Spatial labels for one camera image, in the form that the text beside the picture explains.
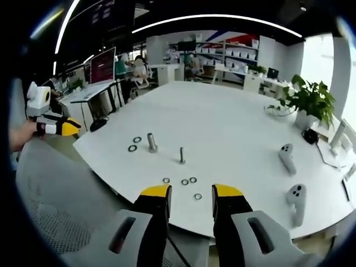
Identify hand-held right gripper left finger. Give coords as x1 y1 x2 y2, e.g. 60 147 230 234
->
80 184 173 267

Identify black wall screen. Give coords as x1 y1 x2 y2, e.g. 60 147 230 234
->
177 40 197 51

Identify white office desk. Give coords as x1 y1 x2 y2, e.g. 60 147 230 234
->
58 79 126 131

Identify green potted plant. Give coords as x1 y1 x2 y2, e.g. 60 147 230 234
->
264 74 336 131

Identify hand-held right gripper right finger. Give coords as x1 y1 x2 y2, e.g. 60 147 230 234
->
211 183 308 267

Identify shelf with white bins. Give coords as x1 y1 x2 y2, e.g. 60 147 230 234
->
194 37 261 70

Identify white office chair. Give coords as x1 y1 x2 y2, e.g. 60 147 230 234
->
130 64 156 90

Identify person's left hand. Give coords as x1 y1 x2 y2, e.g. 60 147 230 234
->
9 121 39 152

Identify black power adapter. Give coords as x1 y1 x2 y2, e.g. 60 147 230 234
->
301 128 319 145

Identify large computer monitor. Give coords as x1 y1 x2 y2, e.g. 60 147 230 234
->
89 46 117 85

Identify white handheld controller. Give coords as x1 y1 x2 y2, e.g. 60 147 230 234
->
286 183 308 228
278 143 297 176

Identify grey mesh office chair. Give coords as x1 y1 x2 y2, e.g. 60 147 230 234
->
15 136 215 267

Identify large threaded steel stud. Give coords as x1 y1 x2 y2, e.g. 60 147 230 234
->
146 132 159 154

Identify small green plant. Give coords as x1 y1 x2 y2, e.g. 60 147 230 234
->
248 65 268 77

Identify white desk stand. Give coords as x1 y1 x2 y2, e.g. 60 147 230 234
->
329 118 352 157

